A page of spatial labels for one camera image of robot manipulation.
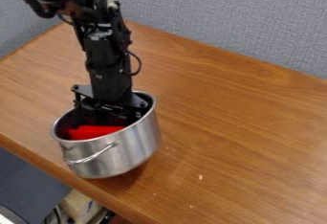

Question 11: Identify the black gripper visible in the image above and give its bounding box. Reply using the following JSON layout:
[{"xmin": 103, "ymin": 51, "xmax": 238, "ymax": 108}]
[{"xmin": 72, "ymin": 64, "xmax": 149, "ymax": 120}]

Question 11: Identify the red block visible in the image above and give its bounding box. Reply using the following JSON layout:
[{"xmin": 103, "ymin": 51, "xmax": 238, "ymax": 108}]
[{"xmin": 68, "ymin": 125, "xmax": 125, "ymax": 140}]

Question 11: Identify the stainless steel pot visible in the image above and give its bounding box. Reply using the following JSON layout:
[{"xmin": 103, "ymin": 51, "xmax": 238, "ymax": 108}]
[{"xmin": 51, "ymin": 91, "xmax": 162, "ymax": 179}]

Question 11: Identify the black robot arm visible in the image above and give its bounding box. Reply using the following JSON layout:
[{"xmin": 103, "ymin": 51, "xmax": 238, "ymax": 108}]
[{"xmin": 23, "ymin": 0, "xmax": 149, "ymax": 120}]

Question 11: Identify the beige box under table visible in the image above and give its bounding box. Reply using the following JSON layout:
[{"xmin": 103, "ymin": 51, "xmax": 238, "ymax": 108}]
[{"xmin": 60, "ymin": 190, "xmax": 104, "ymax": 224}]

